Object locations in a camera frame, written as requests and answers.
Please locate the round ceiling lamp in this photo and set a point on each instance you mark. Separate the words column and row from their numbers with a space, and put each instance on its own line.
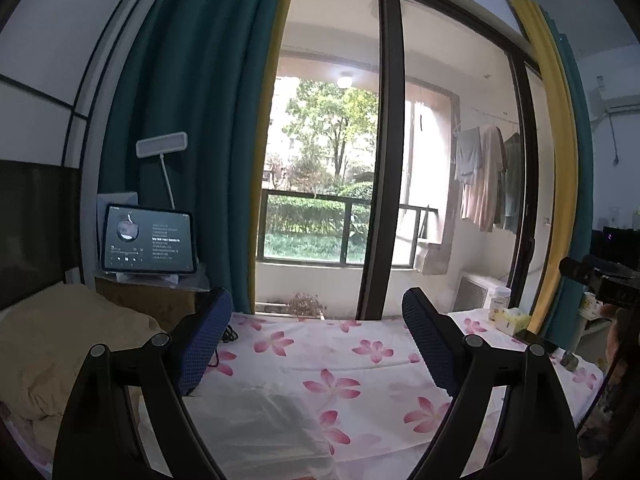
column 345, row 81

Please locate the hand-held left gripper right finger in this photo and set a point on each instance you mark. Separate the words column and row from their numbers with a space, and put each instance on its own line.
column 430, row 345

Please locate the white bar lamp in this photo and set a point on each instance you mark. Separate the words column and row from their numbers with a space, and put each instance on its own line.
column 162, row 144

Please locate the floral bed sheet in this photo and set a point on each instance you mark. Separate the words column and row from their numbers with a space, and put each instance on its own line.
column 380, row 375

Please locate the teal and yellow curtain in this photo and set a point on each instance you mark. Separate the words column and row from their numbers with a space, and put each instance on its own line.
column 555, row 160
column 210, row 110

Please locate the beige hanging garment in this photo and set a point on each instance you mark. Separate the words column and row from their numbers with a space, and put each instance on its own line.
column 487, row 185

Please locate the white wall air conditioner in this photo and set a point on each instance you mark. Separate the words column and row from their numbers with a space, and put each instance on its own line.
column 620, row 95

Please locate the brown cardboard box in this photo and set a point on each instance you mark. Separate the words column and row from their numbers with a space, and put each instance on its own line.
column 145, row 305

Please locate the black balcony railing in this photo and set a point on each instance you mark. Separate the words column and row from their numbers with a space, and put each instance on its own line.
column 350, row 200

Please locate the black tablet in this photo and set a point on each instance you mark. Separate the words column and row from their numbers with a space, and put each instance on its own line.
column 537, row 341

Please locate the dark headboard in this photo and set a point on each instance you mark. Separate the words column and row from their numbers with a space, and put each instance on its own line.
column 35, row 220

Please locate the clear jar with white lid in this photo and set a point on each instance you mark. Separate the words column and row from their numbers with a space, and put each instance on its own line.
column 500, row 302

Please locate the beige pillow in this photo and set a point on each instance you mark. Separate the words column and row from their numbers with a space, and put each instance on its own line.
column 60, row 340

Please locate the white hooded jacket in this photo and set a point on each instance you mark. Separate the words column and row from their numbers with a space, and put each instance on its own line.
column 260, row 425

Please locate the white outdoor air conditioner unit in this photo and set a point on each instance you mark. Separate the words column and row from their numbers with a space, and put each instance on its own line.
column 472, row 292

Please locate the black sliding door frame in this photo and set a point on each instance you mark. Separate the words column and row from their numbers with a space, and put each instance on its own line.
column 385, row 135

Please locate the dark monitor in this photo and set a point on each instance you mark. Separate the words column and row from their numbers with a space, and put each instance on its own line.
column 617, row 242

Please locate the small grey-green stone figure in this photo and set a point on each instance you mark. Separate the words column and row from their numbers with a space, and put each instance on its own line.
column 568, row 360

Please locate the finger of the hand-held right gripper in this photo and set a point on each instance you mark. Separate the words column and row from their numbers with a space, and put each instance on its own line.
column 575, row 268

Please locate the tablet with lit screen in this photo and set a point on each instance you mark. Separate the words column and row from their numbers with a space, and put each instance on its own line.
column 150, row 240

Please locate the dried flower bunch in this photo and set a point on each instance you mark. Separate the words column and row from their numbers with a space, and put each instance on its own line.
column 306, row 305

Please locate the yellow tissue box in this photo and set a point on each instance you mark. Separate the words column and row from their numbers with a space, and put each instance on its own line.
column 515, row 321

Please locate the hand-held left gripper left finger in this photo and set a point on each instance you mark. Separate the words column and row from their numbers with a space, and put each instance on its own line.
column 200, row 350

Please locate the grey hanging shirt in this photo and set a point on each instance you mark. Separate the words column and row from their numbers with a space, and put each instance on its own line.
column 467, row 160

